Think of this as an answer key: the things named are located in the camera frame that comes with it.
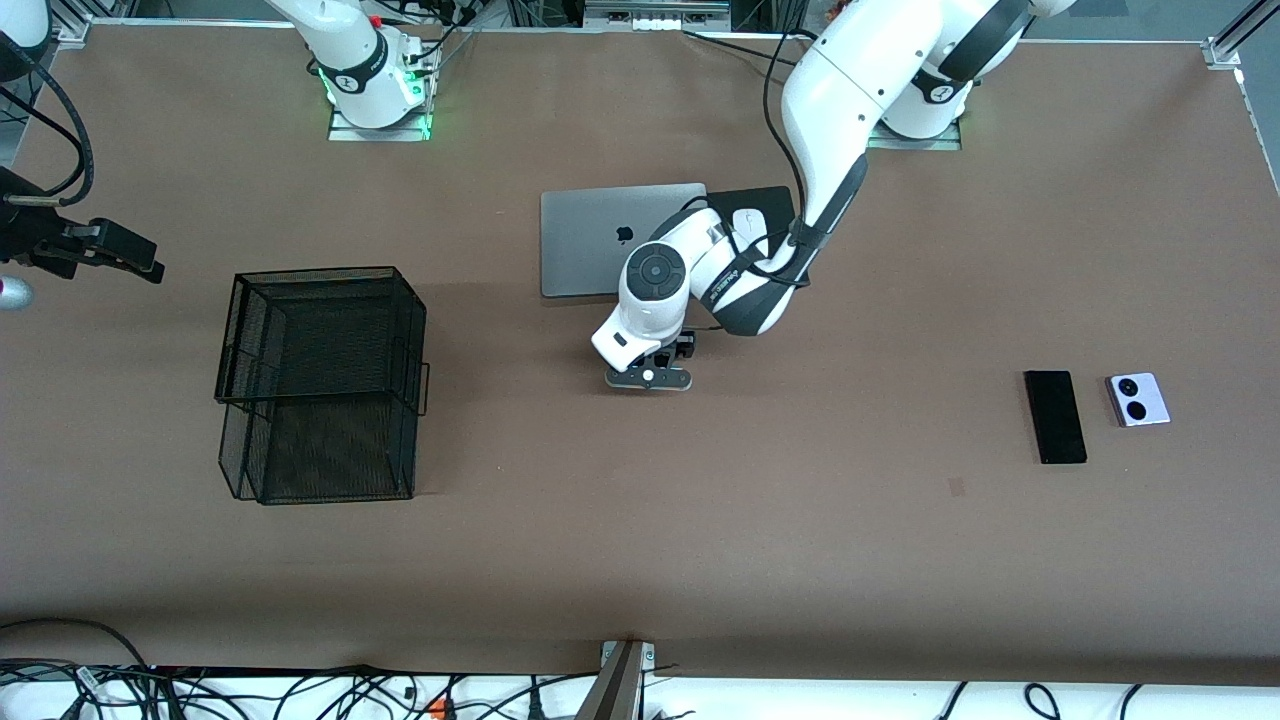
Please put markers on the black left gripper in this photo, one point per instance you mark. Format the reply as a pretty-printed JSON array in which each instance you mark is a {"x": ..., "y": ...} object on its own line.
[{"x": 683, "y": 347}]

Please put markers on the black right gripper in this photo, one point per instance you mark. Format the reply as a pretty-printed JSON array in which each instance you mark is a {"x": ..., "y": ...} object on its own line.
[{"x": 30, "y": 238}]

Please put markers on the black slab smartphone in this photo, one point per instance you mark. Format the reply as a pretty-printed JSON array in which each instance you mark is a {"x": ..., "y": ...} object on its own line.
[{"x": 1055, "y": 415}]

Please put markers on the lavender flip phone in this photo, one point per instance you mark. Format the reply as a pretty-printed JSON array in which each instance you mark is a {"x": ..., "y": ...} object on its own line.
[{"x": 1150, "y": 400}]

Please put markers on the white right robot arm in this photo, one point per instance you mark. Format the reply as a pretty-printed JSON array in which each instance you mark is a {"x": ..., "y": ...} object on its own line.
[{"x": 355, "y": 60}]

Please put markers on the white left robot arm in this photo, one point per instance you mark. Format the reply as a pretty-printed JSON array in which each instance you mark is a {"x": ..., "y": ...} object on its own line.
[{"x": 840, "y": 90}]

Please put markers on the white computer mouse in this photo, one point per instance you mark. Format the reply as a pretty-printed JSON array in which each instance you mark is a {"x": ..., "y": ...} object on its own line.
[{"x": 750, "y": 225}]

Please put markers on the silver laptop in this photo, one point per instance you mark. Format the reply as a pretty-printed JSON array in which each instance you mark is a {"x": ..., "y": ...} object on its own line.
[{"x": 580, "y": 240}]

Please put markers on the black mouse pad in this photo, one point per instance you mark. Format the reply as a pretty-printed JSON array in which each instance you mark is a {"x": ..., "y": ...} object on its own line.
[{"x": 770, "y": 200}]

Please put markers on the grey power strip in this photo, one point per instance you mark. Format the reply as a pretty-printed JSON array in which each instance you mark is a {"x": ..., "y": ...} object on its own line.
[{"x": 660, "y": 22}]

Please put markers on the aluminium frame rail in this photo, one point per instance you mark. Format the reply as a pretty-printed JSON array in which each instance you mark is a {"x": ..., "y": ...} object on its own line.
[
  {"x": 1222, "y": 50},
  {"x": 70, "y": 30}
]

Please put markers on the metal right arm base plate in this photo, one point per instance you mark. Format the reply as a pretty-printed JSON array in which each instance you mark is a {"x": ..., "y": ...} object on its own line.
[{"x": 350, "y": 133}]

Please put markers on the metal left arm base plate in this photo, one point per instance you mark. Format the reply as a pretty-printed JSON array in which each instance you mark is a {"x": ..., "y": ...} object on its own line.
[{"x": 950, "y": 143}]

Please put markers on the grey metal camera post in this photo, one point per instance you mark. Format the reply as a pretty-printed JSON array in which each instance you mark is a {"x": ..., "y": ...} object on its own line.
[{"x": 620, "y": 685}]

